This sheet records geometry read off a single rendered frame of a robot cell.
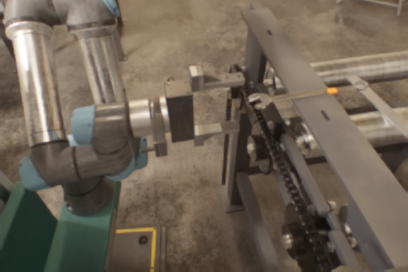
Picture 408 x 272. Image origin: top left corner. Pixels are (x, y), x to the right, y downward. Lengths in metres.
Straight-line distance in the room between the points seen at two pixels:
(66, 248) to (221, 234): 0.95
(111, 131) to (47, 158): 0.16
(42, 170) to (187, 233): 1.18
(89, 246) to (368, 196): 0.73
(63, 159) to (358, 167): 0.56
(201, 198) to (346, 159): 1.34
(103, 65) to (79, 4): 0.15
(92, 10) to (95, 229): 0.61
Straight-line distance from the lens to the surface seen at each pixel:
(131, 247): 1.42
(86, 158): 0.68
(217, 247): 1.73
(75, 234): 1.02
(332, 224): 0.83
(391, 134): 1.13
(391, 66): 1.41
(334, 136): 0.63
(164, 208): 1.84
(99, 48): 0.81
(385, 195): 0.59
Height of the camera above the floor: 1.61
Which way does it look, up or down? 46 degrees down
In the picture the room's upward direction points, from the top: straight up
